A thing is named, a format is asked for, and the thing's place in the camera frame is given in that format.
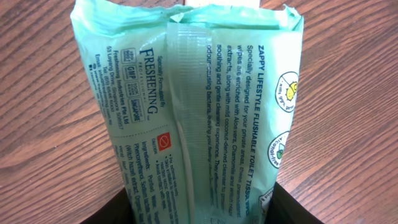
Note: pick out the green wet wipes pack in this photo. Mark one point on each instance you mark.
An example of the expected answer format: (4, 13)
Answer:
(198, 103)

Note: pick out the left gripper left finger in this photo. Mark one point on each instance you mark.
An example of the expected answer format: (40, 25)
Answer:
(117, 211)

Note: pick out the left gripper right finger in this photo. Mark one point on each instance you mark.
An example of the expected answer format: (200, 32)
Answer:
(284, 209)

